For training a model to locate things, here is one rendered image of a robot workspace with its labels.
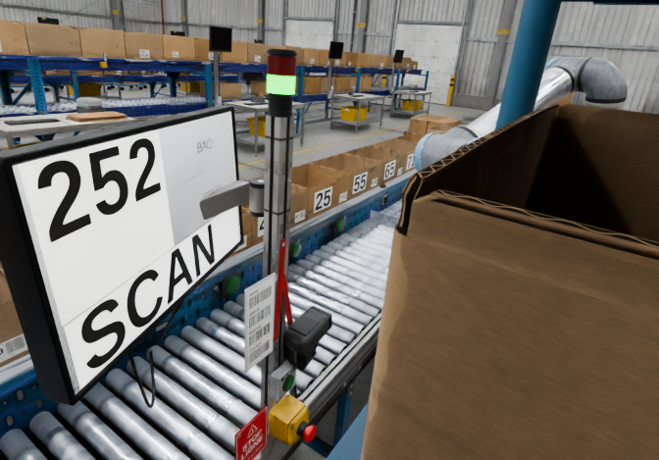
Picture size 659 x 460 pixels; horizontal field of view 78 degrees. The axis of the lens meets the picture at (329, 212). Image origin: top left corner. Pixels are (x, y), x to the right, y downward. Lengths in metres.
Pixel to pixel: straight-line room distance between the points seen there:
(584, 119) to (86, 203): 0.51
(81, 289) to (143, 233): 0.12
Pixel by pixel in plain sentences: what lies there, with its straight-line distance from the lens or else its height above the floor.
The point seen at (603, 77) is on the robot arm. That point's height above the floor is 1.65.
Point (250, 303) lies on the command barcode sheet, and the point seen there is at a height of 1.21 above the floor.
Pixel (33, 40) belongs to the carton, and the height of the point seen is 1.54.
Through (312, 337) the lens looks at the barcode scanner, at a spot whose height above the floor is 1.07.
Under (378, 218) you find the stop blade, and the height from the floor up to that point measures 0.77.
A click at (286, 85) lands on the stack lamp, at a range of 0.73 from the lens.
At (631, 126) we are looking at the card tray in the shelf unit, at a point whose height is 1.63.
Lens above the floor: 1.66
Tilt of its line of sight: 22 degrees down
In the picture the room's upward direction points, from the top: 5 degrees clockwise
